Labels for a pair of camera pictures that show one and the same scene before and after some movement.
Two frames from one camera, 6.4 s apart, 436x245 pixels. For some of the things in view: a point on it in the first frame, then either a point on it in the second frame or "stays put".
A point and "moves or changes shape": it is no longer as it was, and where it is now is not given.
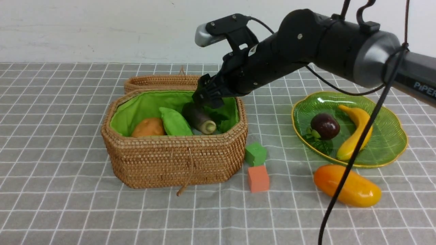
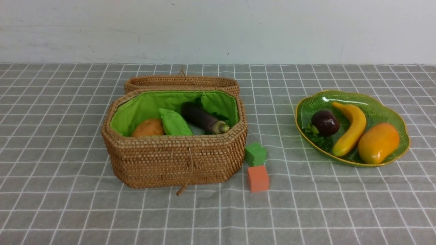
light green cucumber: x=174 y=124 stays put
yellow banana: x=347 y=150 moves or changes shape
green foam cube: x=255 y=154 stays put
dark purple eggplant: x=199 y=118 moves or changes shape
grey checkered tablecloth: x=56 y=188 stays put
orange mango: x=358 y=191 -> x=377 y=144
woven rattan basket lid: x=135 y=83 stays put
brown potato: x=151 y=127 stays put
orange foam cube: x=259 y=178 stays put
